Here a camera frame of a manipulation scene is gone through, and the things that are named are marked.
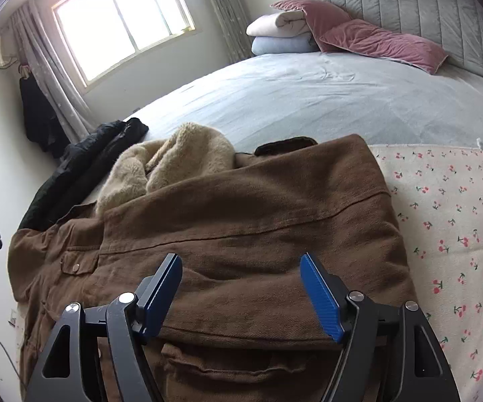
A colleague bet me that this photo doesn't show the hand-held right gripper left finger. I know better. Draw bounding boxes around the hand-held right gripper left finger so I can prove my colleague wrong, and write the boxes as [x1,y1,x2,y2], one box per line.
[24,253,183,402]

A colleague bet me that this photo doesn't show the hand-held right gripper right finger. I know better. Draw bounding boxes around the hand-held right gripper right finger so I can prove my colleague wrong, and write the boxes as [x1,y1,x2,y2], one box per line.
[300,252,462,402]

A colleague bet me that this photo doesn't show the brown jacket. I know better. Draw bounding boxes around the brown jacket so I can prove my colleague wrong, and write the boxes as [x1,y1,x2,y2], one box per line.
[8,122,420,402]

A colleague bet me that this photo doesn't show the hanging black clothes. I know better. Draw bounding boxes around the hanging black clothes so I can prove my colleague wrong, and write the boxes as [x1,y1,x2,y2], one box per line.
[19,65,70,160]

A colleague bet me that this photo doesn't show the black puffer jacket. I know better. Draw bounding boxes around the black puffer jacket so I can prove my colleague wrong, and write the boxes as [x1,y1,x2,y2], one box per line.
[17,117,150,232]

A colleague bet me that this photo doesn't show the cherry print blanket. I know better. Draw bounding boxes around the cherry print blanket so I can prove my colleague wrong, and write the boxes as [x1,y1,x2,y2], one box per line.
[367,142,483,402]

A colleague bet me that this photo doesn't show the grey dotted curtain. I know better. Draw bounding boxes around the grey dotted curtain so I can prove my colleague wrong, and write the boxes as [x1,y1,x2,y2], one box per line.
[195,0,253,65]
[9,0,96,147]

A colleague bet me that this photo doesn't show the bed with grey sheet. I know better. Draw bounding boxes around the bed with grey sheet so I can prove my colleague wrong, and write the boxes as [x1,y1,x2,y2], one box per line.
[13,50,483,402]

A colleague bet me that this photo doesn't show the light blue folded quilt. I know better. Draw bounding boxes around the light blue folded quilt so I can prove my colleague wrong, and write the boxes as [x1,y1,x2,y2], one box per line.
[252,33,322,56]

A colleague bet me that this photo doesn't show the pink velvet pillow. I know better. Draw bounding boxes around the pink velvet pillow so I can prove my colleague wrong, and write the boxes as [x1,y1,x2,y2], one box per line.
[270,0,353,53]
[319,19,449,75]

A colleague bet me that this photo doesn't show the window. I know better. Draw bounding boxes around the window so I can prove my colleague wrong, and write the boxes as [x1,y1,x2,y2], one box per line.
[51,0,196,87]

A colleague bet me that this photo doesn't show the white folded quilt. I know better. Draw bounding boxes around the white folded quilt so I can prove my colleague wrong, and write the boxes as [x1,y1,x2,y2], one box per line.
[246,12,314,38]

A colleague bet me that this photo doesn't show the grey padded headboard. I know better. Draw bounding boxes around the grey padded headboard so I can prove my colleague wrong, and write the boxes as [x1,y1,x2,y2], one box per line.
[292,0,483,89]

